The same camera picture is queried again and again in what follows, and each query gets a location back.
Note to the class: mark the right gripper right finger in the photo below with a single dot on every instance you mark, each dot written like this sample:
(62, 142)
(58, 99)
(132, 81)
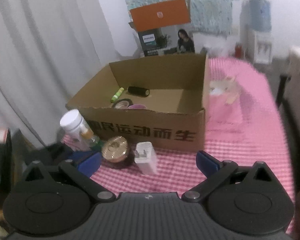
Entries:
(217, 174)

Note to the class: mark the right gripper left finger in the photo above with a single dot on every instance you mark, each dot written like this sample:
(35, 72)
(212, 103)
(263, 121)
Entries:
(79, 169)

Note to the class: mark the gold lid cosmetic jar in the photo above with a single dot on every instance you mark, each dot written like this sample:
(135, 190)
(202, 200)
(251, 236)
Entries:
(116, 152)

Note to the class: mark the purple tape roll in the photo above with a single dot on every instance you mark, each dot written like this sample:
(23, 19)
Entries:
(137, 106)

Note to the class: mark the green glass dropper bottle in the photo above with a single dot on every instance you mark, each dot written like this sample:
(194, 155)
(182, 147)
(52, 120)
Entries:
(94, 142)

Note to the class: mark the white pill bottle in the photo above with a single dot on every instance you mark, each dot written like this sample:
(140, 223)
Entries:
(73, 123)

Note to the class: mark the pink checkered tablecloth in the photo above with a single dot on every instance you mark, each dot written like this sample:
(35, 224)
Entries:
(243, 125)

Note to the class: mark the brown cardboard box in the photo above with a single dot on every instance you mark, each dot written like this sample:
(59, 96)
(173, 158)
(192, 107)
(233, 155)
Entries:
(177, 105)

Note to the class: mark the black cylinder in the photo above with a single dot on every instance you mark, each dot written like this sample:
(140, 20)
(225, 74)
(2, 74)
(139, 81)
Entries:
(138, 91)

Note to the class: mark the chair with white cushion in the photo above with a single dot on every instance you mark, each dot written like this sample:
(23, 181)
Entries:
(288, 103)

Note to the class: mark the red thermos bottle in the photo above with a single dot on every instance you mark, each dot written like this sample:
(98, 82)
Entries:
(238, 50)

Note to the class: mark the water dispenser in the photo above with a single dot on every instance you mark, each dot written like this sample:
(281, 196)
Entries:
(259, 46)

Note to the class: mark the white curtain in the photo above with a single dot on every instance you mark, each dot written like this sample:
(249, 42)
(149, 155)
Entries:
(49, 49)

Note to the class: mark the blue water jug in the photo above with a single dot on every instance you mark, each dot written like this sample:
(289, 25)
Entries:
(260, 15)

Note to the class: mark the Philips product box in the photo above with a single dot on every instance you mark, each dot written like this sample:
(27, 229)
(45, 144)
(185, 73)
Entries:
(156, 25)

